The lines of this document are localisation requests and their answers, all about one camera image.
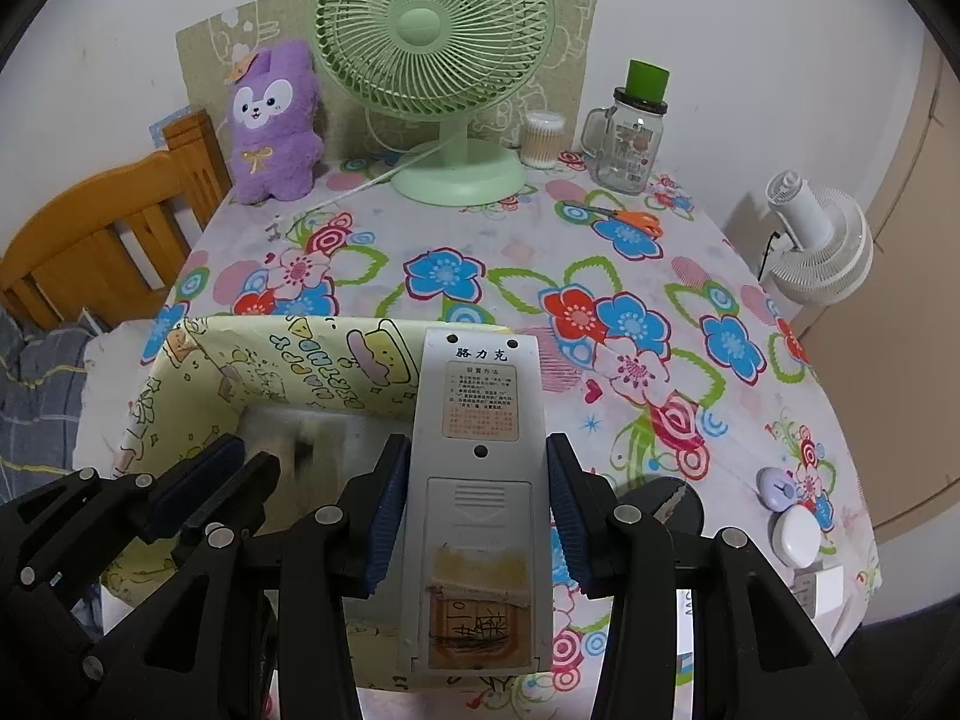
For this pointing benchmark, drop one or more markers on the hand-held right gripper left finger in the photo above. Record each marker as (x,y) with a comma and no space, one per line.
(386,517)

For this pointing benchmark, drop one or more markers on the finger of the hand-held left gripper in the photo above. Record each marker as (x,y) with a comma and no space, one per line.
(196,481)
(251,480)

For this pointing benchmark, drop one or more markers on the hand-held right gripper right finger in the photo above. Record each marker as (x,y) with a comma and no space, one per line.
(570,521)

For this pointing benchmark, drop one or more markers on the black head key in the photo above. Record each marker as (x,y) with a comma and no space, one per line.
(671,506)

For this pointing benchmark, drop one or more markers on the yellow cartoon print storage box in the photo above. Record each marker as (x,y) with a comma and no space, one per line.
(322,367)

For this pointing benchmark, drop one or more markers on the grey white remote control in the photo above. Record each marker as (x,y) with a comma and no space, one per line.
(480,390)

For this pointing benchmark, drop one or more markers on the grey oval object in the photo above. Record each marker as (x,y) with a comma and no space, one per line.
(776,487)

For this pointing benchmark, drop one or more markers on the white foam piece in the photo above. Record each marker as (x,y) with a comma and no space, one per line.
(337,435)

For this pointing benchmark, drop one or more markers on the white pillow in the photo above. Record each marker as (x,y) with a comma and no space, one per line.
(112,390)

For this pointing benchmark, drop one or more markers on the white printed box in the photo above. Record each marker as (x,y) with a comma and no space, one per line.
(684,615)

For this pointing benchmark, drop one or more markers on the plaid blue grey blanket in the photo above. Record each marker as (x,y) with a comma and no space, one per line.
(37,390)

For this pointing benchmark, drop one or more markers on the white round case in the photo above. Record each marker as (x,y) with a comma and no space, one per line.
(799,536)

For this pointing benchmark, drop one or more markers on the floral tablecloth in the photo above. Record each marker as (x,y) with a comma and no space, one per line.
(495,292)

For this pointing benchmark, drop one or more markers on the white charger plug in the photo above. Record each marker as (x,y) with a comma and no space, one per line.
(821,591)

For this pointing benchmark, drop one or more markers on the wooden bed headboard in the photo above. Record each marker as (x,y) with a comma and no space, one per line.
(97,232)

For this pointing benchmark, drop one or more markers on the purple plush rabbit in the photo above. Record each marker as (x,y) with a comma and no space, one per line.
(274,127)

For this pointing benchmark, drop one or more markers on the blue patterned paper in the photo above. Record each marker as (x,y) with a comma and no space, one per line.
(159,127)

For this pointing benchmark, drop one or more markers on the white clip fan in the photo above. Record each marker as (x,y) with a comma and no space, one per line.
(825,240)

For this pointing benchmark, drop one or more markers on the cotton swab jar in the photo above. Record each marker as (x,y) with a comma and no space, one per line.
(544,142)

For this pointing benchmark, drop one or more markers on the glass mug jar green lid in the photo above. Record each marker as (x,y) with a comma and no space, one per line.
(626,142)

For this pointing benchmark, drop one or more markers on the beige door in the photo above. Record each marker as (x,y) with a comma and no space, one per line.
(900,315)

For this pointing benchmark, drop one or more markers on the beige rabbit print board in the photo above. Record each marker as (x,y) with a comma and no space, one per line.
(217,37)

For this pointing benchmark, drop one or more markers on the green desk fan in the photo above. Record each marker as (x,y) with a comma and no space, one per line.
(435,52)

